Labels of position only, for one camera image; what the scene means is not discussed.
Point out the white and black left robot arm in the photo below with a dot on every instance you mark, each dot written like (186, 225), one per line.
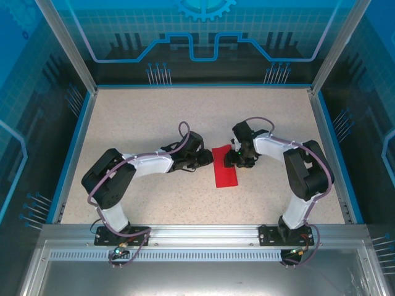
(148, 165)

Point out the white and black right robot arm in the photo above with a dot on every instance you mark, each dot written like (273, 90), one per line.
(271, 148)

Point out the steel sheet panel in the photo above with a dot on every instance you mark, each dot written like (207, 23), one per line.
(200, 280)

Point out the aluminium mounting rail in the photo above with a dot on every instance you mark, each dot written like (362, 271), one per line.
(203, 234)

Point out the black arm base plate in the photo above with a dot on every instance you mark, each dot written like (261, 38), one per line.
(267, 235)
(103, 239)

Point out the blue and silver side rail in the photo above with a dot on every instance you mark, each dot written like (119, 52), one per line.
(73, 154)
(334, 154)

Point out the aluminium frame post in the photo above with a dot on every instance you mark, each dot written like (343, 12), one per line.
(68, 46)
(339, 46)

